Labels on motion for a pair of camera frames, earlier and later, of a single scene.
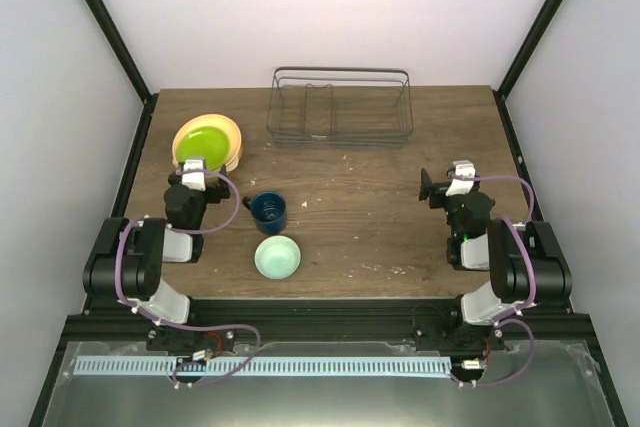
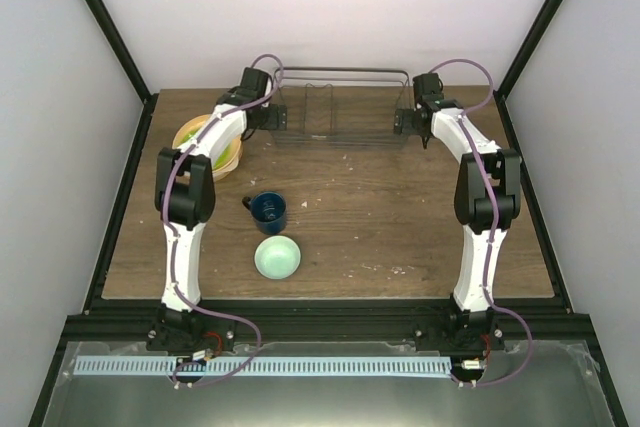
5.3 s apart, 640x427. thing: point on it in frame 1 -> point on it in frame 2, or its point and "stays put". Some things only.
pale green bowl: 277,257 stays put
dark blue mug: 268,210 stays put
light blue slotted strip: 261,367 stays put
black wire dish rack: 336,108 stays put
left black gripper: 216,196 -> 280,116
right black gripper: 426,188 -> 401,123
